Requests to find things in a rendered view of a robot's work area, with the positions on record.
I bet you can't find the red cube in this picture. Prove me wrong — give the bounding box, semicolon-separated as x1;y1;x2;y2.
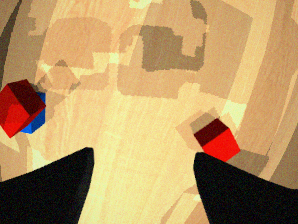
193;117;241;163
0;79;47;139

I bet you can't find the blue cube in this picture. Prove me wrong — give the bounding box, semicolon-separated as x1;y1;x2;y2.
20;92;45;135

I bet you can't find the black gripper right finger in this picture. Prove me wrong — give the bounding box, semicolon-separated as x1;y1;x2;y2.
193;152;298;224

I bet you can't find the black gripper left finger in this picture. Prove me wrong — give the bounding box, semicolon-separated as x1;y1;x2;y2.
0;147;94;224

